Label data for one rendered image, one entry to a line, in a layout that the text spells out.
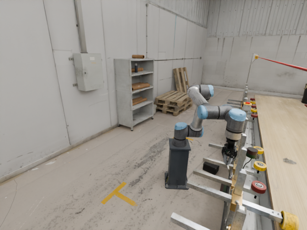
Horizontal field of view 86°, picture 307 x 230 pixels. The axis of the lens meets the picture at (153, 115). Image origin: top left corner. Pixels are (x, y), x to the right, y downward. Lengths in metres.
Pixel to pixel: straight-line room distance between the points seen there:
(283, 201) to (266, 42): 8.06
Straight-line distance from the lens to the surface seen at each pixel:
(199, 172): 1.32
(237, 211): 0.81
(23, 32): 2.86
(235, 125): 1.04
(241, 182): 1.03
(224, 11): 9.37
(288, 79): 9.06
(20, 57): 2.82
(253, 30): 9.03
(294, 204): 1.31
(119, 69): 3.60
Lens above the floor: 1.68
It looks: 21 degrees down
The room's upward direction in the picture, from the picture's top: 1 degrees clockwise
